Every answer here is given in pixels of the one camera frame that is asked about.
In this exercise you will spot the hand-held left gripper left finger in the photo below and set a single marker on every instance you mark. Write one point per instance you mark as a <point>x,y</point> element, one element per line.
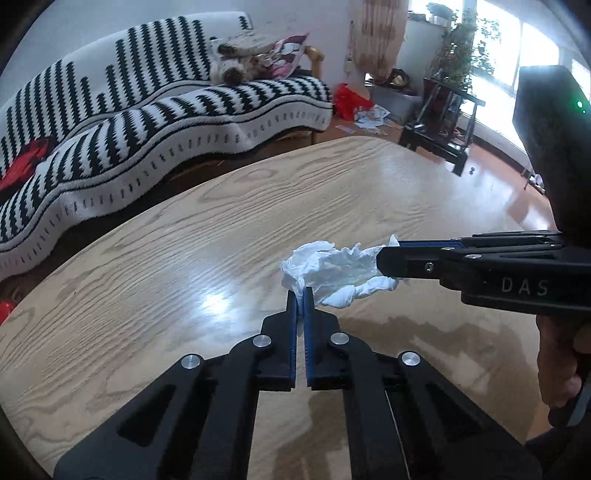
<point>291,337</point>

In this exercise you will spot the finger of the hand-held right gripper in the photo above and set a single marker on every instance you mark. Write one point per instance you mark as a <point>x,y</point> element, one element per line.
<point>411,263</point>
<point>429,243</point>

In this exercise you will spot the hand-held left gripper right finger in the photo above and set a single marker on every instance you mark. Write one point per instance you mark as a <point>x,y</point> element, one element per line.
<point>308,341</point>

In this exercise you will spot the white tissue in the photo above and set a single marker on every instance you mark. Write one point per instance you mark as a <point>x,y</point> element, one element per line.
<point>323,272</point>

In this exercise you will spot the person's right hand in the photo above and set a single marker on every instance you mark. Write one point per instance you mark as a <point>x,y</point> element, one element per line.
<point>556,360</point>

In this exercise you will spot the black plant stand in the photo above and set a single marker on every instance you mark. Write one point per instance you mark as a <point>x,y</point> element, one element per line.
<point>443,147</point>

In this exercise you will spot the window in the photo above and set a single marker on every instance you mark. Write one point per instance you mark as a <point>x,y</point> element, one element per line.
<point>531,41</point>

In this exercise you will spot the scattered papers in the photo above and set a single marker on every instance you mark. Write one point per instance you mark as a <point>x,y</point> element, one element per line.
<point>371,117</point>

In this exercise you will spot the green potted plant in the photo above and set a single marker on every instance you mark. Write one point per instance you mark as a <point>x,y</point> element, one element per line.
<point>457,50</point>

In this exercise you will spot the red plastic bag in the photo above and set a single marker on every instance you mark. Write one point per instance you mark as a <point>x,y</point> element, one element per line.
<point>348,101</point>

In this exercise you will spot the patterned curtain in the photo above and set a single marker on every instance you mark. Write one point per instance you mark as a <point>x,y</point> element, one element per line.
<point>378,37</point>

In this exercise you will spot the pink printed pillow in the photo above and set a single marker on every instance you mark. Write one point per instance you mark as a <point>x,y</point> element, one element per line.
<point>288,55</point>

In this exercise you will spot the person's dark clothing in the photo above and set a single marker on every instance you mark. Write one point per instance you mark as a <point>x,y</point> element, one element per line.
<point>558,447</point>

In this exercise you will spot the beige plush dog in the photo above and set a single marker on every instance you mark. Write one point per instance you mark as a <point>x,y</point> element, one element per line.
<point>235,60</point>

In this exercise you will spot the black white striped sofa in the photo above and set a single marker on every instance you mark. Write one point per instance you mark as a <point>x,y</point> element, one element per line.
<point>161,101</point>

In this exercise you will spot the small red item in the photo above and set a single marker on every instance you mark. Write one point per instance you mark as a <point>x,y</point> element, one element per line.
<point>7,309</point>

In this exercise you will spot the red cloth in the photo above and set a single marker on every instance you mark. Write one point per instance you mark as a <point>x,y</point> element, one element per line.
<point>23,166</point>

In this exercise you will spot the wooden frame sofa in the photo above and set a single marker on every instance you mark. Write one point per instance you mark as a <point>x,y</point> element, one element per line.
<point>316,57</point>

